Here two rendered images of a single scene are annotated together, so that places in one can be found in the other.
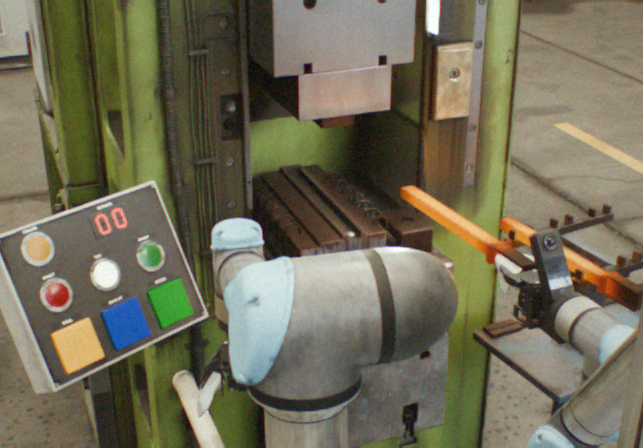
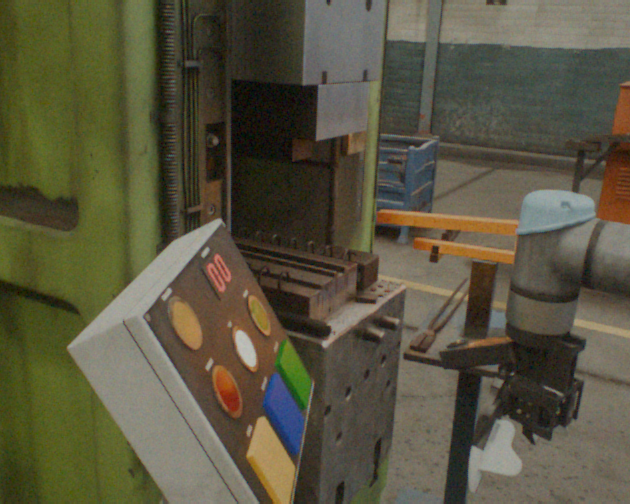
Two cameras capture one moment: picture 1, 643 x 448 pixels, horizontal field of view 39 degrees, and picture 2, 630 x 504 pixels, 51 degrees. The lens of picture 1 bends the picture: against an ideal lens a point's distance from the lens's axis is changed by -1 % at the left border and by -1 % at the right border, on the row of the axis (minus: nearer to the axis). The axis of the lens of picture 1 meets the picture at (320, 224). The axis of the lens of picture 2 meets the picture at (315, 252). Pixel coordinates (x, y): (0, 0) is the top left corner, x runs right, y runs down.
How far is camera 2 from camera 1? 122 cm
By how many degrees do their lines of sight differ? 38
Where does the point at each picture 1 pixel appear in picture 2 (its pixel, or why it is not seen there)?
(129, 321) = (287, 408)
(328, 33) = (338, 38)
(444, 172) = (346, 209)
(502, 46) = (375, 85)
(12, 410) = not seen: outside the picture
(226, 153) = (209, 198)
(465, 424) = not seen: hidden behind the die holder
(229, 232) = (573, 200)
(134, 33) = (132, 28)
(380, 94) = (362, 113)
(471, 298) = not seen: hidden behind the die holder
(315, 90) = (327, 104)
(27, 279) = (196, 375)
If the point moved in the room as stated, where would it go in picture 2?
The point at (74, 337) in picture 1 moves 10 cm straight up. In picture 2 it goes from (268, 451) to (270, 365)
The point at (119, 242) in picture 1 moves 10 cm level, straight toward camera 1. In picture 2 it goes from (234, 301) to (297, 324)
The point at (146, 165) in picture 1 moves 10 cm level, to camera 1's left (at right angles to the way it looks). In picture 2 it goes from (140, 219) to (74, 228)
